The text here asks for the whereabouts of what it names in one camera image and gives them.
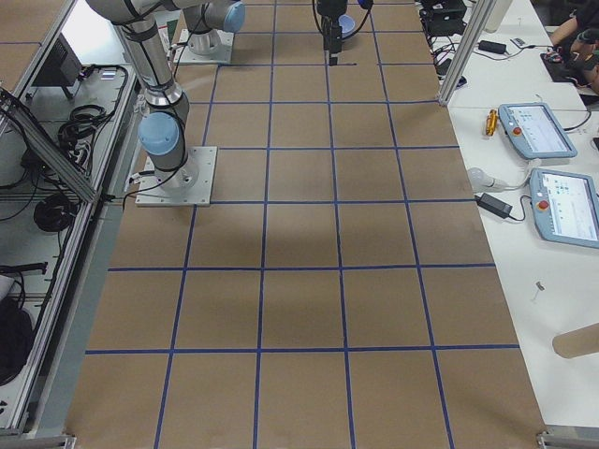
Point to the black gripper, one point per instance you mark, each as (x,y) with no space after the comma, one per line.
(331,9)

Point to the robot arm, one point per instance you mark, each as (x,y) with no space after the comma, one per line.
(161,133)

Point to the blue bowl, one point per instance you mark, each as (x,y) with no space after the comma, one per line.
(347,24)

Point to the gold cylinder tool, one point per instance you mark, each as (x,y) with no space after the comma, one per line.
(491,123)

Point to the white light bulb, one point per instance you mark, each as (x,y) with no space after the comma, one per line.
(482,182)

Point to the far teach pendant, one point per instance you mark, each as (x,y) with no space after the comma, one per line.
(534,131)

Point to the teach pendant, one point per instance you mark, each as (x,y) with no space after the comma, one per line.
(534,131)
(565,207)

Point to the black power adapter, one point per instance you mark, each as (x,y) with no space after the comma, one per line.
(494,205)

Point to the brown paper mat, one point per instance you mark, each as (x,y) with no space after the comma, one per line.
(339,291)

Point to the near teach pendant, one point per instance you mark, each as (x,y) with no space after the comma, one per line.
(565,207)

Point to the cardboard tube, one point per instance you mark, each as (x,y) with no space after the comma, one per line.
(578,342)

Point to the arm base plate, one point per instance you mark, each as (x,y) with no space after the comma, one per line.
(191,185)
(212,48)

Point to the aluminium frame post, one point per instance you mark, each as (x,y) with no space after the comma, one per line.
(480,15)

